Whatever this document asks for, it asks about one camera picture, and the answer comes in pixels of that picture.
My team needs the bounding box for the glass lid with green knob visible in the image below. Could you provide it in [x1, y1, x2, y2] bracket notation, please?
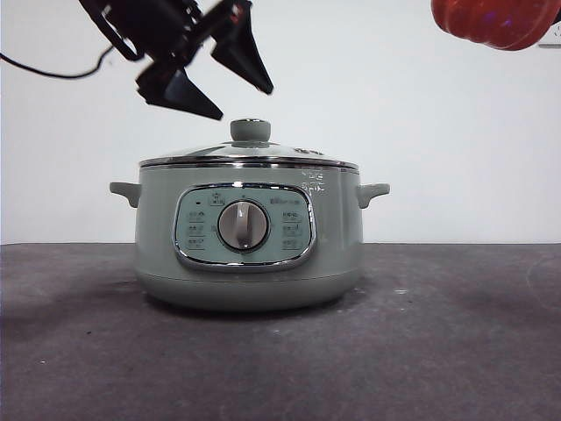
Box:
[138, 118, 359, 169]

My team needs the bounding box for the orange toy pumpkin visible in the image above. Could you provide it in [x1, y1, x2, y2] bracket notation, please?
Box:
[430, 0, 556, 52]

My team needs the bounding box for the green electric cooking pot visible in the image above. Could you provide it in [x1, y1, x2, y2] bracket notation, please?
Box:
[109, 167, 391, 313]

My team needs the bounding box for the black cable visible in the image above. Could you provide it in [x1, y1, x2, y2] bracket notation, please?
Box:
[0, 43, 117, 80]

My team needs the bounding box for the white wall socket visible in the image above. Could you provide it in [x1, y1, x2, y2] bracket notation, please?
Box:
[536, 20, 561, 48]

